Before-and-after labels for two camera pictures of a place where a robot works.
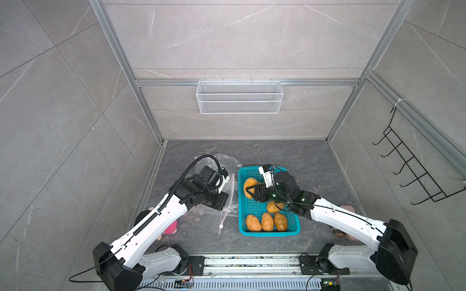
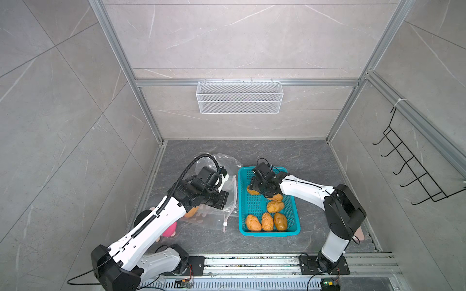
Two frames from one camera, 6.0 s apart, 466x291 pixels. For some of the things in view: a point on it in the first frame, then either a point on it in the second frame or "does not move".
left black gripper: (223, 196) does not move
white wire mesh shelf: (237, 97) does not move
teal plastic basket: (247, 207) does not move
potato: (249, 182) → (192, 212)
